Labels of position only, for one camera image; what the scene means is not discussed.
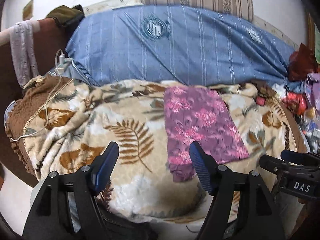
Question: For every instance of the olive green cloth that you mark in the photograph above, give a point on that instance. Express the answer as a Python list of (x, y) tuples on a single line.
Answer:
[(66, 17)]

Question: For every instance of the red patterned cloth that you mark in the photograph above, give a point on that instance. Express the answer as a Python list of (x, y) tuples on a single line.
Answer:
[(296, 103)]

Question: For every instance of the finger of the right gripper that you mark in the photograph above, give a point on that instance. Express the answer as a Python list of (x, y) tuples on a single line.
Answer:
[(274, 165), (305, 159)]

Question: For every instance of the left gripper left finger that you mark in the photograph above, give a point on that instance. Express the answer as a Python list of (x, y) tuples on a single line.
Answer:
[(102, 168)]

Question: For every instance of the grey cloth on headboard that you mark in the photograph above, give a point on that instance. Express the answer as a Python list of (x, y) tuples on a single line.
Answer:
[(23, 52)]

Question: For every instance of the blue plaid pillow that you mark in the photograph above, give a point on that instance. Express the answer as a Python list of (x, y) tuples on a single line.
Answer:
[(189, 45)]

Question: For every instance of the lilac cloth pile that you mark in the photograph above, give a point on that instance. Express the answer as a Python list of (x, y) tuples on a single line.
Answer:
[(312, 90)]

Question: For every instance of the purple floral garment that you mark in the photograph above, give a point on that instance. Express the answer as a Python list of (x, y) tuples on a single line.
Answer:
[(199, 114)]

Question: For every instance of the beige leaf-print fleece blanket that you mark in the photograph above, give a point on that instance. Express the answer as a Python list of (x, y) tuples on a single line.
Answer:
[(77, 122)]

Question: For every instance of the brown quilted bedspread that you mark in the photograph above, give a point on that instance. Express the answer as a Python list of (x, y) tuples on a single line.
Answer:
[(34, 98)]

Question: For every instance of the dark red cloth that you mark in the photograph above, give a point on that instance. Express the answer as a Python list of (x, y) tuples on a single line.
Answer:
[(301, 63)]

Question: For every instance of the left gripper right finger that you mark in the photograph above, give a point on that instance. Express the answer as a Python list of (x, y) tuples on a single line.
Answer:
[(205, 167)]

